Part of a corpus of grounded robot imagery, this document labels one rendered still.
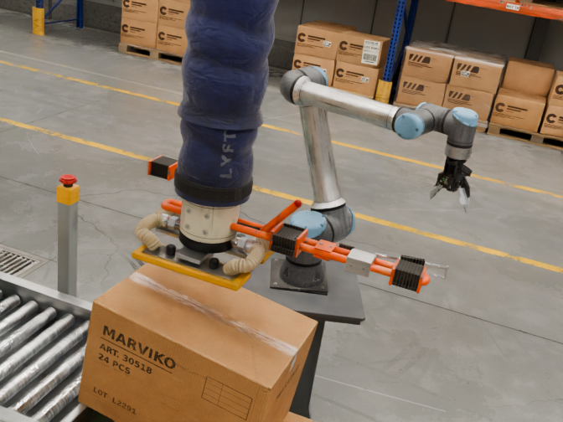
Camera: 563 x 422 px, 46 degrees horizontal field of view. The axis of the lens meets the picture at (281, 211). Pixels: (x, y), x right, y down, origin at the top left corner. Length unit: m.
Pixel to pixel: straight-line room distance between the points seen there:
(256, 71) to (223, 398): 0.93
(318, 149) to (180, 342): 1.11
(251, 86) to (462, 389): 2.42
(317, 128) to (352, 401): 1.42
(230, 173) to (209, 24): 0.40
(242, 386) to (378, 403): 1.63
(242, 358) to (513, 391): 2.19
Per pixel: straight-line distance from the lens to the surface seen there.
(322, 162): 2.76
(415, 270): 1.84
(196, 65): 1.77
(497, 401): 3.78
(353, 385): 3.57
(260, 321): 2.15
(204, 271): 1.91
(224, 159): 1.82
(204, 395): 2.04
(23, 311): 2.91
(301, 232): 1.93
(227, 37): 1.72
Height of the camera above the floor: 2.12
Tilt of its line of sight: 23 degrees down
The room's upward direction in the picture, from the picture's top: 9 degrees clockwise
